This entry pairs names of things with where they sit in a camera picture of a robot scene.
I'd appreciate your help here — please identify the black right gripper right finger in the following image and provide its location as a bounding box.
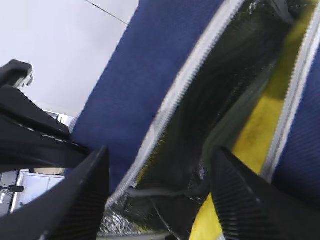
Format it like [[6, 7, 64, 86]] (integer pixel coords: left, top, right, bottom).
[[209, 146, 320, 240]]

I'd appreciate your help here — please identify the navy blue lunch bag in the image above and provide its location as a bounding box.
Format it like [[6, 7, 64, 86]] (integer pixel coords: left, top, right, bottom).
[[71, 0, 310, 240]]

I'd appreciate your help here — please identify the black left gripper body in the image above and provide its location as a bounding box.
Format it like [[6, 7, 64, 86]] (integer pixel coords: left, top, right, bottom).
[[0, 59, 90, 173]]

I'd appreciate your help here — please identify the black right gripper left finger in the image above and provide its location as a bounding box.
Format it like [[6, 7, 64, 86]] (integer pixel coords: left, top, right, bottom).
[[0, 147, 110, 240]]

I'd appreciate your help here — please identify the yellow banana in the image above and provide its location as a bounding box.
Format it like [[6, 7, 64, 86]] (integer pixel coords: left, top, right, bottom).
[[190, 0, 320, 240]]

